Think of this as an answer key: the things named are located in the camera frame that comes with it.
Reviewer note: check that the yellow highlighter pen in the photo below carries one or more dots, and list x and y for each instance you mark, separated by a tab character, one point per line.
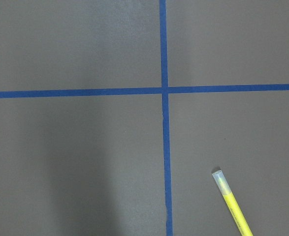
232	203

